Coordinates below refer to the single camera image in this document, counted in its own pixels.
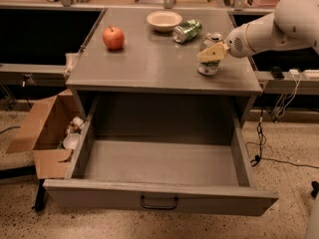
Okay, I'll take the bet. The black cable on floor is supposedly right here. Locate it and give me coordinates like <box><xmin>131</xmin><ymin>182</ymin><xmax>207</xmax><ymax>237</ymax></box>
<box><xmin>244</xmin><ymin>107</ymin><xmax>319</xmax><ymax>170</ymax></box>

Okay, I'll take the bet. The white power strip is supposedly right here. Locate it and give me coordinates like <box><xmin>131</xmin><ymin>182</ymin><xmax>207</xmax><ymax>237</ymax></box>
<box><xmin>303</xmin><ymin>70</ymin><xmax>319</xmax><ymax>80</ymax></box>

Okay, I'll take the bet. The grey open drawer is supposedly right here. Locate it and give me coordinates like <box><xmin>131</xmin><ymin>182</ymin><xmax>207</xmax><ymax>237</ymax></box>
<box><xmin>44</xmin><ymin>93</ymin><xmax>278</xmax><ymax>216</ymax></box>

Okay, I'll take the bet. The white ceramic bowl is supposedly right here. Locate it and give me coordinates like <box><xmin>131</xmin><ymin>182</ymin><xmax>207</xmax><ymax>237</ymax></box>
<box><xmin>147</xmin><ymin>11</ymin><xmax>182</xmax><ymax>33</ymax></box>

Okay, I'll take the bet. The black remote on shelf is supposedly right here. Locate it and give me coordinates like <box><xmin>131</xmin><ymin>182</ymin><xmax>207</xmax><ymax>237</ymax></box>
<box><xmin>269</xmin><ymin>67</ymin><xmax>284</xmax><ymax>80</ymax></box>

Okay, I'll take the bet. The red apple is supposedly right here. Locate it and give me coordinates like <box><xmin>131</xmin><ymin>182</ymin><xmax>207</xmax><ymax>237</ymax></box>
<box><xmin>103</xmin><ymin>26</ymin><xmax>125</xmax><ymax>51</ymax></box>

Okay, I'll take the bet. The white bowl in box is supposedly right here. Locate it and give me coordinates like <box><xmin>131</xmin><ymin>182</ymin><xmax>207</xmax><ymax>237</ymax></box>
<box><xmin>63</xmin><ymin>133</ymin><xmax>80</xmax><ymax>149</ymax></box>

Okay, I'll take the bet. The green white 7up can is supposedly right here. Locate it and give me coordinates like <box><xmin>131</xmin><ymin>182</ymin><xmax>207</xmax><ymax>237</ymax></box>
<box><xmin>197</xmin><ymin>32</ymin><xmax>223</xmax><ymax>76</ymax></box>

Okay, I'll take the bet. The grey cabinet counter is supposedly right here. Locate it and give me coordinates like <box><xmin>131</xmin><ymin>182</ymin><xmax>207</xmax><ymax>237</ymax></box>
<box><xmin>65</xmin><ymin>7</ymin><xmax>263</xmax><ymax>127</ymax></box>

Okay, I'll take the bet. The black drawer handle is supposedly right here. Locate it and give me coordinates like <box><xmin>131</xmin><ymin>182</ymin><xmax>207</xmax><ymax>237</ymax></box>
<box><xmin>141</xmin><ymin>195</ymin><xmax>178</xmax><ymax>210</ymax></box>

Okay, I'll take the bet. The brown cardboard box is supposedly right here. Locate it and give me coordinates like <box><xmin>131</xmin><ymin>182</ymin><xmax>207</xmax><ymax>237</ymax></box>
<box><xmin>7</xmin><ymin>90</ymin><xmax>82</xmax><ymax>179</ymax></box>

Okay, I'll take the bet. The green can lying down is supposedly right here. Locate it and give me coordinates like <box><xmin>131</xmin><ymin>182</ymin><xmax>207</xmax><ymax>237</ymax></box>
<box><xmin>172</xmin><ymin>19</ymin><xmax>202</xmax><ymax>44</ymax></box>

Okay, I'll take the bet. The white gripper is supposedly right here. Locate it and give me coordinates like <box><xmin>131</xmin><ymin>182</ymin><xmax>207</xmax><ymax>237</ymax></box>
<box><xmin>197</xmin><ymin>24</ymin><xmax>249</xmax><ymax>63</ymax></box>

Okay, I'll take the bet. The white cup in box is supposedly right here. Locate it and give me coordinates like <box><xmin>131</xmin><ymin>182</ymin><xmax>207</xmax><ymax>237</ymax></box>
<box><xmin>71</xmin><ymin>117</ymin><xmax>84</xmax><ymax>128</ymax></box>

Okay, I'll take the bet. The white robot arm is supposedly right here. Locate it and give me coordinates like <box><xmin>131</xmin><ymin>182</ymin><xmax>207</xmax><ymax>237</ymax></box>
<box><xmin>197</xmin><ymin>0</ymin><xmax>319</xmax><ymax>64</ymax></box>

